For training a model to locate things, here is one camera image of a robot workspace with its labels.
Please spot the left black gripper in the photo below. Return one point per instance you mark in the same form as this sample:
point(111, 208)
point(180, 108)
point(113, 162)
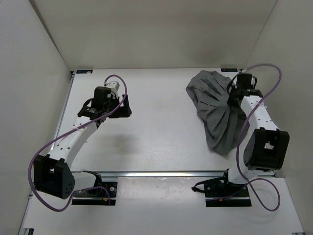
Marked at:
point(122, 110)

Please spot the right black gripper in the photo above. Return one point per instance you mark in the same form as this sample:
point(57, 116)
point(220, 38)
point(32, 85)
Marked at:
point(230, 101)

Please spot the grey pleated skirt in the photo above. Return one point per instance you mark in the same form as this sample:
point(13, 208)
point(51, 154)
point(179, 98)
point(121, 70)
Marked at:
point(222, 122)

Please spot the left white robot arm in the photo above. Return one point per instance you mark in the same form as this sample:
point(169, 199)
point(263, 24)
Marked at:
point(52, 174)

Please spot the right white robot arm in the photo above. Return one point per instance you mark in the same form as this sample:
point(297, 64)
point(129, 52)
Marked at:
point(262, 146)

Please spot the right blue table label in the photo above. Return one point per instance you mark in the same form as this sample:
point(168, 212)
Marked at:
point(229, 70)

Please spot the blue table label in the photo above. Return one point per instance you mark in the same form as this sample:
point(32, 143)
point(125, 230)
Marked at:
point(229, 70)
point(84, 71)

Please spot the left blue table label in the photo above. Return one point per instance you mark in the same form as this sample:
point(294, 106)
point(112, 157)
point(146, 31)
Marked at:
point(84, 71)

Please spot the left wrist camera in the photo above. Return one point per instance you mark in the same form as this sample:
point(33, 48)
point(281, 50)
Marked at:
point(114, 86)

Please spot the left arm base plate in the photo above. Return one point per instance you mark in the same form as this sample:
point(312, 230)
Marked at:
point(98, 197)

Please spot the aluminium table rail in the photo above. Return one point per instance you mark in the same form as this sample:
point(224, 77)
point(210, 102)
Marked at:
point(160, 174)

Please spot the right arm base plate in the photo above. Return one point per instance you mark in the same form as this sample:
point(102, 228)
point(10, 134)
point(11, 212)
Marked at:
point(220, 193)

